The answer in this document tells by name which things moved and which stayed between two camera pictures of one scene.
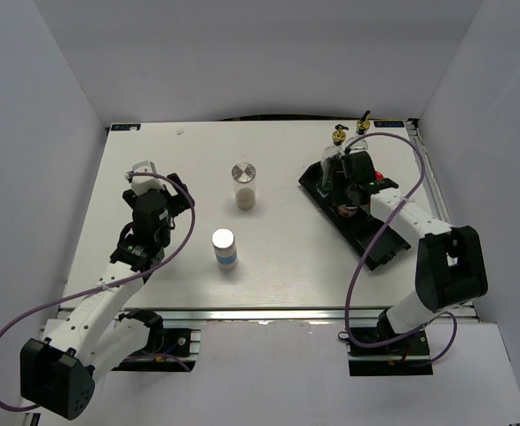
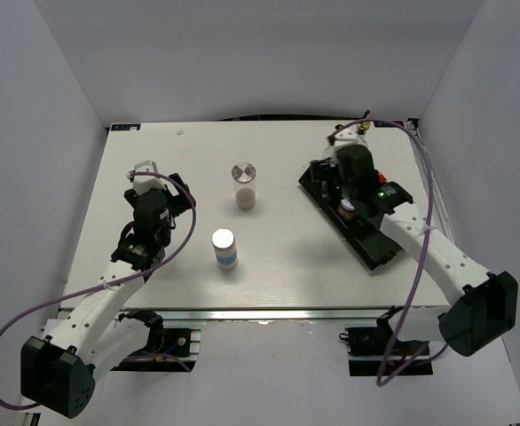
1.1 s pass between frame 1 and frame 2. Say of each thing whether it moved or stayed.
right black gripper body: moved
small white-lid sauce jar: stayed
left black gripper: stayed
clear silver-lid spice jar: stayed
